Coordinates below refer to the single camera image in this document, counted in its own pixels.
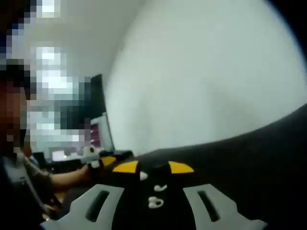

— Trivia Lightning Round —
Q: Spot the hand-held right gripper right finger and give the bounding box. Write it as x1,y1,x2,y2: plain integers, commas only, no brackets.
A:
165,160,269,230

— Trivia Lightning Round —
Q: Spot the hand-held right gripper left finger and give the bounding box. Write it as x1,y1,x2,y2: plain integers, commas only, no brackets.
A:
40,160,147,230

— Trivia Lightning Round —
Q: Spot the white ear clip earphone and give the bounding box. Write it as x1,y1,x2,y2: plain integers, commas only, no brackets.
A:
148,196,165,209

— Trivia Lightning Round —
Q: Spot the person's olive shirt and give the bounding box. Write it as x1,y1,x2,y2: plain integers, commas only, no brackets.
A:
0,154,63,230

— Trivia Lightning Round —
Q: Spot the dark computer monitor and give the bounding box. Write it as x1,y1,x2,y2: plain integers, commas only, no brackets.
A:
90,73,107,118

